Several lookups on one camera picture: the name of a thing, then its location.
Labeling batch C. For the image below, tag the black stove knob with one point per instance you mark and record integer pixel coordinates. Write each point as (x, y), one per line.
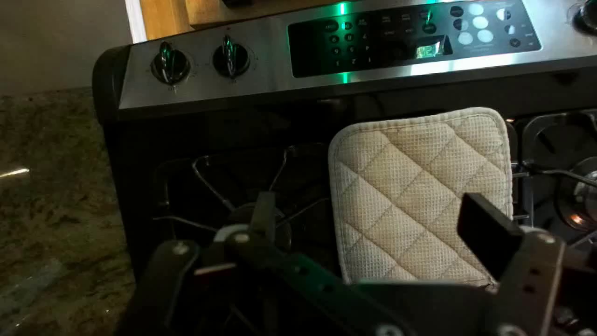
(232, 58)
(588, 15)
(170, 64)

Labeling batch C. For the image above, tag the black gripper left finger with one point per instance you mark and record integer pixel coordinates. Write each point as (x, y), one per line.
(262, 215)

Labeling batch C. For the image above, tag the black gas stove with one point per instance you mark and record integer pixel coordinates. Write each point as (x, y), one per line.
(206, 86)

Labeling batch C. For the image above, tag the white quilted potholder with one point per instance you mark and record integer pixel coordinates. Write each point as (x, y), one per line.
(422, 187)

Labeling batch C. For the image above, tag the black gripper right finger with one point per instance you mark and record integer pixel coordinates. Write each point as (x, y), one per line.
(491, 235)

